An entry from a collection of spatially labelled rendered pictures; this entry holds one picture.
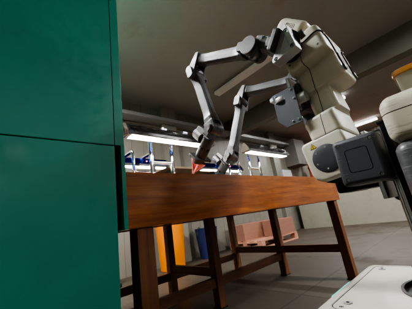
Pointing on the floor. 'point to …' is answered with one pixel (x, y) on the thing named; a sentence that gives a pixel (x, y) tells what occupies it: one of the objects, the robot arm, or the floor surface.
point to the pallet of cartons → (263, 232)
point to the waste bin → (202, 243)
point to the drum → (173, 244)
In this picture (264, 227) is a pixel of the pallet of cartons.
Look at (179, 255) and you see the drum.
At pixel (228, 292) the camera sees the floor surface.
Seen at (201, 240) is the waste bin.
